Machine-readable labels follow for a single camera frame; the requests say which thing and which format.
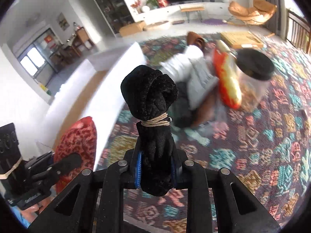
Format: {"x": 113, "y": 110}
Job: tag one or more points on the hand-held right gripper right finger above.
{"x": 174, "y": 172}

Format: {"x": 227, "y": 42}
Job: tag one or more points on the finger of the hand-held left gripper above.
{"x": 69, "y": 162}
{"x": 50, "y": 159}

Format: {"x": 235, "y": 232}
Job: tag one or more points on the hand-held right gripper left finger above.
{"x": 138, "y": 172}

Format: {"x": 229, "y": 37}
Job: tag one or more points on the red leopard print cloth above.
{"x": 77, "y": 138}

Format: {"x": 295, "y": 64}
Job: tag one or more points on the black velvet cloth bundle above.
{"x": 148, "y": 97}

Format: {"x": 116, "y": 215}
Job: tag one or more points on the person's left hand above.
{"x": 36, "y": 208}

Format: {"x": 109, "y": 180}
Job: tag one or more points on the dark cloth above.
{"x": 182, "y": 111}

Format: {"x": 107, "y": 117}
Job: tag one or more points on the colourful patterned woven blanket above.
{"x": 255, "y": 145}

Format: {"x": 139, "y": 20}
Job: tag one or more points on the white printed plastic package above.
{"x": 189, "y": 70}

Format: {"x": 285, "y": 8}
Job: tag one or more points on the glass balcony door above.
{"x": 36, "y": 53}

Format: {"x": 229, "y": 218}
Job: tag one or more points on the orange fish plush toy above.
{"x": 226, "y": 77}

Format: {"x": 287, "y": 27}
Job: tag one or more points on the wooden side desk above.
{"x": 81, "y": 37}

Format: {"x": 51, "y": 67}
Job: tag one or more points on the clear jar black lid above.
{"x": 255, "y": 65}

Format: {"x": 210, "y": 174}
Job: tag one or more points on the cardboard box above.
{"x": 132, "y": 28}

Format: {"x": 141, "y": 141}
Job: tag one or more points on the flat wooden tray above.
{"x": 240, "y": 38}

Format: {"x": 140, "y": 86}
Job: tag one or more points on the purple floor rug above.
{"x": 212, "y": 21}

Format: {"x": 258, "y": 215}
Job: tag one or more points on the long white television cabinet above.
{"x": 167, "y": 11}

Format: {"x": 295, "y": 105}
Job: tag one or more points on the small wooden bench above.
{"x": 192, "y": 8}

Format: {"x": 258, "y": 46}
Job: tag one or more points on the dark glass display cabinet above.
{"x": 109, "y": 2}

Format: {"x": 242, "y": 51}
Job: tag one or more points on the red flower bouquet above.
{"x": 136, "y": 4}

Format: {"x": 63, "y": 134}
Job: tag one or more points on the bushy green potted plant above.
{"x": 152, "y": 2}

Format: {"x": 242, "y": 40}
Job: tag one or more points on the orange lounge chair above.
{"x": 252, "y": 12}

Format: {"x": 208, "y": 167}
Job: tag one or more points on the dark wooden slatted chair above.
{"x": 297, "y": 29}

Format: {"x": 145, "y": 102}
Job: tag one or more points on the framed wall picture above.
{"x": 62, "y": 21}

